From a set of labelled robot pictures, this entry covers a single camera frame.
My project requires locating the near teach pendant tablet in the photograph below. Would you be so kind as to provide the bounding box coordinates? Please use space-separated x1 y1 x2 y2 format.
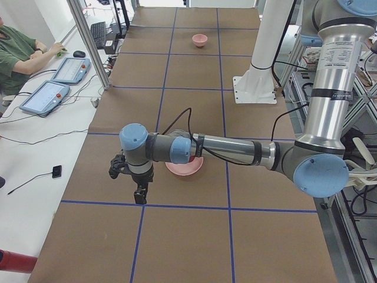
19 81 70 117

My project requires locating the red cylinder bottle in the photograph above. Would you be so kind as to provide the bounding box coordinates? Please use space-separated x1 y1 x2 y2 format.
0 250 38 274

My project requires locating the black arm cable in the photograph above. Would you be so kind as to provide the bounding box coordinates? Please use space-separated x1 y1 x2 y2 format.
162 107 310 166

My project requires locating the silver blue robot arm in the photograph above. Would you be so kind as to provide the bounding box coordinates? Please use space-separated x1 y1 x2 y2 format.
109 1 376 205

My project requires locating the person in green shirt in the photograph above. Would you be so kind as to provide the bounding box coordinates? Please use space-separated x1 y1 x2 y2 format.
1 21 65 96

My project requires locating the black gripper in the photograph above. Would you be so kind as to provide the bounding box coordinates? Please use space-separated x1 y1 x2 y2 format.
131 167 154 204

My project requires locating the far teach pendant tablet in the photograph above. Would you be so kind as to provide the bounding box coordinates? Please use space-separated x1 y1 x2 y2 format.
51 57 91 85

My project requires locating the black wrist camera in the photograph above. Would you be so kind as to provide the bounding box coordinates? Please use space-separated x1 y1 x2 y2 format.
108 154 128 179

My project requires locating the black computer mouse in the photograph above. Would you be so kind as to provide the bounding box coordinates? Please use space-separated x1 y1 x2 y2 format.
72 50 85 58

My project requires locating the small black square device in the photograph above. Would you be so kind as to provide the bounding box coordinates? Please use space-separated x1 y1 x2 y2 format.
52 165 62 179

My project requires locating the white office chair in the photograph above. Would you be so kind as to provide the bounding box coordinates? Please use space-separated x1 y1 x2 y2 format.
345 137 376 191

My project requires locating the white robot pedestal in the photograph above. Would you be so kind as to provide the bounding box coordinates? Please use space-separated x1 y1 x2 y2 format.
233 0 296 104

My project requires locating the pink bowl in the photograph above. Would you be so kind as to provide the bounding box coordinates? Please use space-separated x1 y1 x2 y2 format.
191 34 208 48

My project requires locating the black keyboard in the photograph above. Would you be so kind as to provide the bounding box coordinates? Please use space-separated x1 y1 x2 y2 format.
90 22 106 50

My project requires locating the teach pendant tablet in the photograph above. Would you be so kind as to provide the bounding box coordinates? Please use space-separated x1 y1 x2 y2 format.
51 57 91 85
19 81 70 117

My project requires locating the pink plate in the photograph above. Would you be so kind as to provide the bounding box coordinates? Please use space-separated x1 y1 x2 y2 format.
165 156 204 176

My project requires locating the aluminium frame post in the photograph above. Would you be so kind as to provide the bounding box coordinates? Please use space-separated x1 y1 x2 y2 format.
67 0 110 90

